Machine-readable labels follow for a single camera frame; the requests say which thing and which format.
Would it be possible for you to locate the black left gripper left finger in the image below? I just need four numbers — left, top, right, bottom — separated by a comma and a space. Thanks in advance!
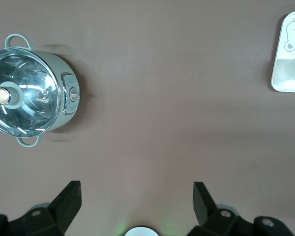
0, 180, 82, 236

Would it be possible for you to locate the white tray with bear print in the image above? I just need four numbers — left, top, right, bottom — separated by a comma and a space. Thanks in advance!
270, 11, 295, 93

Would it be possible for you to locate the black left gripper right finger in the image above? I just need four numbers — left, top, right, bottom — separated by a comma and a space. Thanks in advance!
193, 181, 293, 236

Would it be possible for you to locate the glass pot lid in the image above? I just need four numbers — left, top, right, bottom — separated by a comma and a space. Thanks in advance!
0, 46, 62, 137

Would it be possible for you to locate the grey pot with glass lid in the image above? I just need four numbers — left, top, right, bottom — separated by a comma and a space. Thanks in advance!
0, 33, 80, 148

